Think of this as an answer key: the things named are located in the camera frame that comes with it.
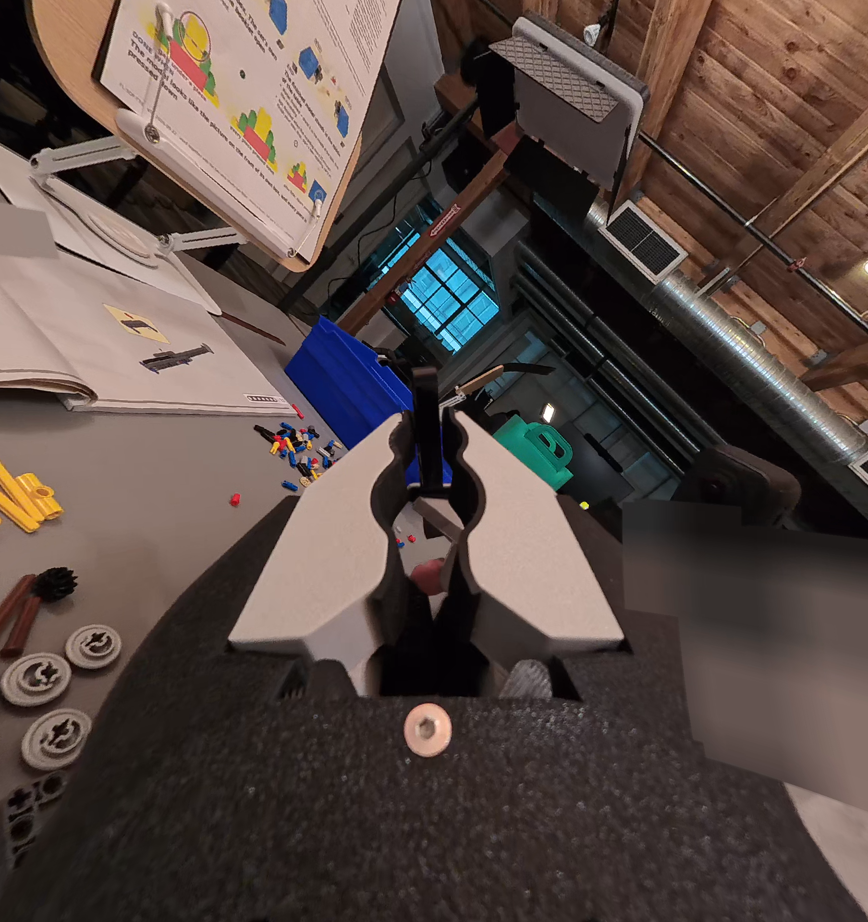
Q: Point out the person's right hand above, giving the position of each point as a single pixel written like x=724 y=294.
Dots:
x=428 y=576

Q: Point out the task instruction sheet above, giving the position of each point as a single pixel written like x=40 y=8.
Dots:
x=261 y=86

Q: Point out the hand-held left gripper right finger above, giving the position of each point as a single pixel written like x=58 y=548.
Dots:
x=542 y=569

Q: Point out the white ceiling unit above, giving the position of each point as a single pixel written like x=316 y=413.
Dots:
x=570 y=108

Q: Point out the black light stand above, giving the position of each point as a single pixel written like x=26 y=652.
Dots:
x=495 y=93

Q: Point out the thin black ceiling pipe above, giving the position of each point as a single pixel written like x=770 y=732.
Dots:
x=795 y=263

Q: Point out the silver air duct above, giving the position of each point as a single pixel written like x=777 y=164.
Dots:
x=729 y=338

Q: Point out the black lego beam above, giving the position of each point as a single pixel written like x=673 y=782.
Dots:
x=426 y=432

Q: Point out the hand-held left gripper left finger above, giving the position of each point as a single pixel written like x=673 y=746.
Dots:
x=311 y=569

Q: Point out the pile of black grey parts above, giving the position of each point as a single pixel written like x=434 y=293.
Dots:
x=37 y=677

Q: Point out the wooden support post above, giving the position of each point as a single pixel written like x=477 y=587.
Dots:
x=405 y=266

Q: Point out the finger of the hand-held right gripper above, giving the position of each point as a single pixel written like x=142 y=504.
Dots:
x=441 y=518

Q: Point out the pile of colourful lego pins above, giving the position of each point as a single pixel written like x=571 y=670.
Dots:
x=289 y=443

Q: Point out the open instruction booklet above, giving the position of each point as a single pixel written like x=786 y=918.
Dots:
x=81 y=346

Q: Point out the pile of yellow lego pieces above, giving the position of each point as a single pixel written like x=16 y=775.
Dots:
x=16 y=490

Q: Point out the blue plastic bin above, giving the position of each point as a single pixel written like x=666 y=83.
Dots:
x=340 y=374

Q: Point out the black curved bar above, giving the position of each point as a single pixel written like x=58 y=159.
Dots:
x=484 y=378

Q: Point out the bundle of grey ceiling pipes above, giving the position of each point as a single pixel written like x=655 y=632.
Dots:
x=585 y=324

